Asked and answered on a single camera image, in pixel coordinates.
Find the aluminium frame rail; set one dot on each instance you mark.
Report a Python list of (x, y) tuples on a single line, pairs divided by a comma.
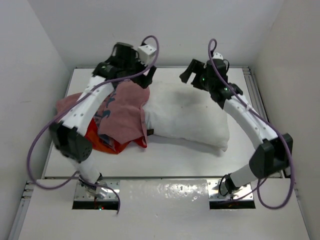
[(273, 150)]

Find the red cartoon print pillowcase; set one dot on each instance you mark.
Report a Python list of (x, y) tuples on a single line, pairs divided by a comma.
[(120, 119)]

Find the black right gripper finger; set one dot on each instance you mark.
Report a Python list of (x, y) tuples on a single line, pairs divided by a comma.
[(197, 67), (184, 77)]

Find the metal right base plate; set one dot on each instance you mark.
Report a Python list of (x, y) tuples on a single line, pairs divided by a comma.
[(244, 193)]

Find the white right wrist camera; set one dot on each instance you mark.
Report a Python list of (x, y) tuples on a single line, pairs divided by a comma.
[(215, 56)]

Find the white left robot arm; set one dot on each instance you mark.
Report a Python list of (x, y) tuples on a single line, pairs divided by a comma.
[(69, 129)]

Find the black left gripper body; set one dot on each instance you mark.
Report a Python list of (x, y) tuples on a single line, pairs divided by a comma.
[(134, 66)]

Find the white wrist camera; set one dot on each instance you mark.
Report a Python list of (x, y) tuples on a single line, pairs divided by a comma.
[(146, 53), (215, 56)]

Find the metal base plate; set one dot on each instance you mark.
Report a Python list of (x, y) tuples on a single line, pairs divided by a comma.
[(244, 193), (107, 192)]

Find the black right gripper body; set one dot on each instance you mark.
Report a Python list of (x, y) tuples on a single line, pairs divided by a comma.
[(205, 83)]

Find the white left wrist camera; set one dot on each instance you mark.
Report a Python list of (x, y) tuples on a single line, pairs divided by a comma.
[(146, 53)]

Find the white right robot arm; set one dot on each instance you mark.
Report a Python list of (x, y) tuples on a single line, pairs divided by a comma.
[(232, 100)]

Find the white pillow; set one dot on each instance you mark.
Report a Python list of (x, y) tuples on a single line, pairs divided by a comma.
[(180, 111)]

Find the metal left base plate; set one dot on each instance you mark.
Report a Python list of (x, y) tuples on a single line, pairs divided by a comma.
[(107, 192)]

